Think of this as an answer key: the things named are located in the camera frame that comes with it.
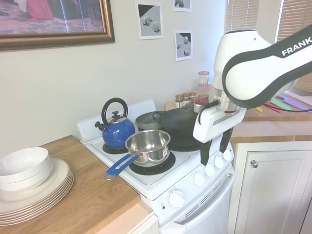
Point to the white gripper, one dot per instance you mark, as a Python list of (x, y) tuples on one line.
[(214, 124)]

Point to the white burner knob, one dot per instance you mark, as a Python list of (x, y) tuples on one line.
[(218, 161), (227, 155), (199, 179), (209, 170)]

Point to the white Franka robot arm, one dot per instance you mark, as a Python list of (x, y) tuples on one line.
[(243, 73)]

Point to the white electric stove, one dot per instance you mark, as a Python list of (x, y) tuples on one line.
[(158, 170)]

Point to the silver cabinet knob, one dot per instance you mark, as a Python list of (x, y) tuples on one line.
[(254, 163)]

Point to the spice jar brown lid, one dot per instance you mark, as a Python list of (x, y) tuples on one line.
[(185, 98), (193, 96), (179, 101)]

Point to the yellow knife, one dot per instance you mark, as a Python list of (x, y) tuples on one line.
[(259, 109)]

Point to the wooden cutting board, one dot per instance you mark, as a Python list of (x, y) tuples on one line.
[(170, 104)]

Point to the glass jar red checked lid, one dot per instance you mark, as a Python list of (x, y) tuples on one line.
[(203, 77), (204, 85)]

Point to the white oven door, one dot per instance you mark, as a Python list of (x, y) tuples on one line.
[(207, 209)]

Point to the large white oven knob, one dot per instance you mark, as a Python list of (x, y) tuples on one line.
[(176, 199)]

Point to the red knife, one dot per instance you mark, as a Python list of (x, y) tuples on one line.
[(273, 107)]

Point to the white cabinet with door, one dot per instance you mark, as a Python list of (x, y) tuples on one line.
[(275, 190)]

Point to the green knife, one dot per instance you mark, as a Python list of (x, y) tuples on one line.
[(280, 103)]

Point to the purple knife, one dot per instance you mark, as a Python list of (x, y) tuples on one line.
[(297, 101)]

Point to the grey print three solids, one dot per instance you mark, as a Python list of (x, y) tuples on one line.
[(183, 46)]

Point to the white drawer cabinet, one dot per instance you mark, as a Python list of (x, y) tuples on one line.
[(136, 221)]

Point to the window blind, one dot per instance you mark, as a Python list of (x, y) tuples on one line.
[(295, 17), (241, 14)]

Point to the grey print cubes and sphere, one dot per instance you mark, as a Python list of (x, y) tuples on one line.
[(149, 20)]

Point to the small grey shapes print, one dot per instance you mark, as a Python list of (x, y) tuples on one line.
[(181, 5)]

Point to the white plate gold rim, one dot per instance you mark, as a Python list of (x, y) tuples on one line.
[(36, 212), (62, 171), (36, 209), (36, 206), (36, 215)]

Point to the white bowl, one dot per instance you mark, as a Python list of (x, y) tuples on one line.
[(41, 185), (36, 176), (22, 161)]

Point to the gold framed painting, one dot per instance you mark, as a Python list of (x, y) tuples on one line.
[(48, 14)]

